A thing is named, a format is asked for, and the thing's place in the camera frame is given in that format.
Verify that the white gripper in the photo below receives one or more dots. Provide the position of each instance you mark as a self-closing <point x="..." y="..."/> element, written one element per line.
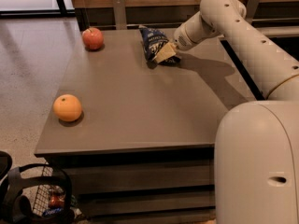
<point x="183" y="39"/>

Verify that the blue chip bag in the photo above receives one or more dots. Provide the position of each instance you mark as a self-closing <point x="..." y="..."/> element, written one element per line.
<point x="153" y="40"/>

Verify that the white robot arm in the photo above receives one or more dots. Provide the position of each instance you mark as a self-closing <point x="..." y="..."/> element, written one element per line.
<point x="256" y="156"/>

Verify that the red apple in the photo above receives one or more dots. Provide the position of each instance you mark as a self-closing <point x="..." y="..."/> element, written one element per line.
<point x="93" y="38"/>

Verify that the grey drawer cabinet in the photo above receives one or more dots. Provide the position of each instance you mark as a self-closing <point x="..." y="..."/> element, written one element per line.
<point x="142" y="152"/>

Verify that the orange fruit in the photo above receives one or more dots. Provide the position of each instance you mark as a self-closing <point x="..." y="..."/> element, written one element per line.
<point x="67" y="108"/>

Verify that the black chair part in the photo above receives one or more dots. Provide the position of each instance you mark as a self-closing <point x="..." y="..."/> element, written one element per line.
<point x="5" y="164"/>

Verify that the left metal bracket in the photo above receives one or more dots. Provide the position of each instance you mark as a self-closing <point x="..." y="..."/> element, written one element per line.
<point x="119" y="10"/>

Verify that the metal bracket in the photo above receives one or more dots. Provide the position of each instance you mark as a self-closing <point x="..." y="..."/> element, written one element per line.
<point x="119" y="10"/>
<point x="251" y="7"/>

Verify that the right metal bracket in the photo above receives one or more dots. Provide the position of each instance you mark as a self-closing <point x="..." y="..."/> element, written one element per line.
<point x="251" y="7"/>

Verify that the black wire basket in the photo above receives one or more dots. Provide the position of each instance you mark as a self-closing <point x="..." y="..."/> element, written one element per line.
<point x="35" y="194"/>

